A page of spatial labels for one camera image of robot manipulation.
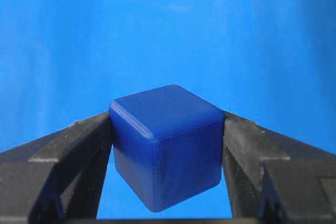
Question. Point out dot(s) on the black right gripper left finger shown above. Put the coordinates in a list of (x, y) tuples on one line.
[(57, 178)]

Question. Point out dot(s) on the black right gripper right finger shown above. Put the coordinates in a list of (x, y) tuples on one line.
[(275, 178)]

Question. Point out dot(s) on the blue block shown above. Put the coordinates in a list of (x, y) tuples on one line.
[(169, 144)]

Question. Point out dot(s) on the blue table cloth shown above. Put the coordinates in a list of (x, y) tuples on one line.
[(269, 61)]

